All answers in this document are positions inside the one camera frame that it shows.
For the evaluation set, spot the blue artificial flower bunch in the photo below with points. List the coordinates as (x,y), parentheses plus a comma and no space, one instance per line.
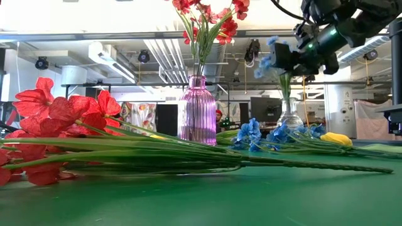
(249,130)
(266,62)
(282,133)

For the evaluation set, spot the black upright panel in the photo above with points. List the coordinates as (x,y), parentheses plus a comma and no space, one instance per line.
(166,120)

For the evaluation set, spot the white round column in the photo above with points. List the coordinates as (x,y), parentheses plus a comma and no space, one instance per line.
(340,110)

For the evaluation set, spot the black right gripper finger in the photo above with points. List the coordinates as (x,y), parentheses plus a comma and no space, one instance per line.
(282,56)

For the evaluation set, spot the red artificial flower bunch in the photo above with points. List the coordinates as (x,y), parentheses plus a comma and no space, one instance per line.
(66,110)
(229,29)

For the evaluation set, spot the clear glass vase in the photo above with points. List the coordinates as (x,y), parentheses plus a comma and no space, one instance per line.
(290,120)

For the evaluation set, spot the pink draped cloth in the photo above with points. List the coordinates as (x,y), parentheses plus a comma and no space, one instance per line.
(373,122)

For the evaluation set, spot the yellow artificial tulip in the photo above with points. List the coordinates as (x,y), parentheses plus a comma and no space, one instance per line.
(157,137)
(336,138)

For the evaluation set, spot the pink ribbed glass vase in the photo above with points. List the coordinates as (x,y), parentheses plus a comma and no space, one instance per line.
(197,116)

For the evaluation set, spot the black spotlight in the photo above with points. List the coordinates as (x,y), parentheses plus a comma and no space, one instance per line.
(144,56)
(41,63)
(252,50)
(371,55)

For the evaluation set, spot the floral patterned cloth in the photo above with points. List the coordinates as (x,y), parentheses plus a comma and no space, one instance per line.
(138,116)

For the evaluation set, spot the red artificial flower bouquet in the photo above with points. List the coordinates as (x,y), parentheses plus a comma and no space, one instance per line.
(201,204)

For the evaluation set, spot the silver flexible duct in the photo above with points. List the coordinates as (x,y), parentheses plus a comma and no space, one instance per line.
(361,50)

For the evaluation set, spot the white round tank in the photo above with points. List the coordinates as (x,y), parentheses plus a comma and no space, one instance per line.
(73,75)

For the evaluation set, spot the black horizontal rail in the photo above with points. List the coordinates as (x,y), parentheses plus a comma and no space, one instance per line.
(125,84)

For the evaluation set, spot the black computer monitor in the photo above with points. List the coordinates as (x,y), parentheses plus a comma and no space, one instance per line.
(265,110)

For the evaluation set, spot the person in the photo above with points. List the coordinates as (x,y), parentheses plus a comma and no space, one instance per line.
(219,120)

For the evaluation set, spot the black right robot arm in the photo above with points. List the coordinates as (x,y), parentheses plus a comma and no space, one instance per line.
(370,15)

